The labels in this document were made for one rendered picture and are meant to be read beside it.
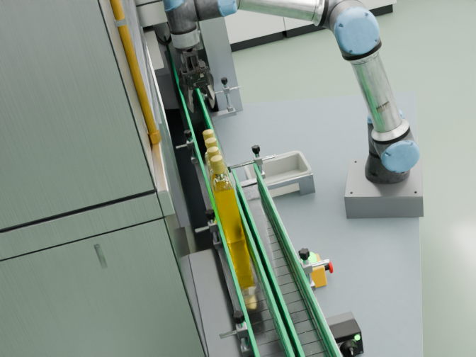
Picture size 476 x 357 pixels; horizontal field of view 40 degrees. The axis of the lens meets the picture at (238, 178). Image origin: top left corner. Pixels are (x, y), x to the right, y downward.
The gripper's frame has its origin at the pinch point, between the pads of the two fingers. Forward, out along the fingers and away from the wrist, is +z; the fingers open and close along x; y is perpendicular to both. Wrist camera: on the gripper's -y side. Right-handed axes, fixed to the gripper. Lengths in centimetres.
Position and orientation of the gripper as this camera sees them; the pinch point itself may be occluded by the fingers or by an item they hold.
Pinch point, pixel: (201, 105)
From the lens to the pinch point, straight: 196.6
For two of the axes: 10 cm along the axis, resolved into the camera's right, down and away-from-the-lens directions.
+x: 9.7, -2.5, 0.6
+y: 1.8, 4.9, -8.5
